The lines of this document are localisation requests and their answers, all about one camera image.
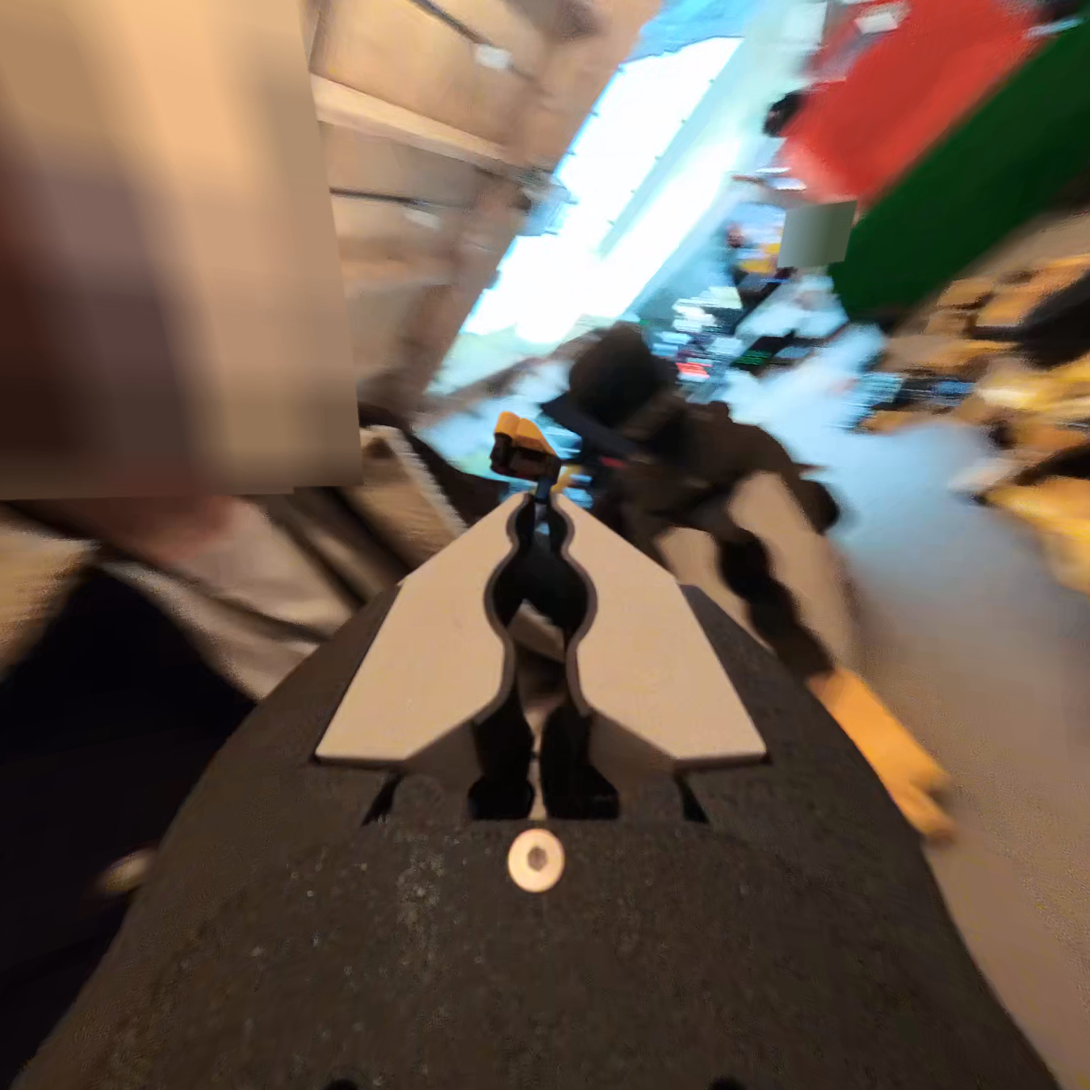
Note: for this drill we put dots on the red tote bag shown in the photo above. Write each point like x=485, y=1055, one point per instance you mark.
x=894, y=95

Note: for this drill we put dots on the large window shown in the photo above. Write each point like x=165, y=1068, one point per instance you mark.
x=613, y=197

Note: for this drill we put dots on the grey desk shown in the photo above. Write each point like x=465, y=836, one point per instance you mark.
x=936, y=639

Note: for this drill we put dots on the yellow toy brick panel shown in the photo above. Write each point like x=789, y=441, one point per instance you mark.
x=884, y=750

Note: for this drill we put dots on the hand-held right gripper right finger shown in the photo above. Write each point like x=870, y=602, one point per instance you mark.
x=663, y=672

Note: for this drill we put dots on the green plastic bin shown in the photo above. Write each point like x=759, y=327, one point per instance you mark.
x=961, y=187

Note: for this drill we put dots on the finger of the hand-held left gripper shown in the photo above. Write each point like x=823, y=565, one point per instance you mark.
x=809, y=554
x=705, y=569

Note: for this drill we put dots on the light grey top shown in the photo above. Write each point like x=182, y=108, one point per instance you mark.
x=215, y=579

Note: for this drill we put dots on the yellow curved fender piece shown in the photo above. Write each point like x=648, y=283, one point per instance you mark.
x=521, y=450

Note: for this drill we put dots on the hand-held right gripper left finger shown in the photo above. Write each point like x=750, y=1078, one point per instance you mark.
x=426, y=672

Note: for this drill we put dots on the yellow toy brick car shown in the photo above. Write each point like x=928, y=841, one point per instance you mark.
x=1021, y=399

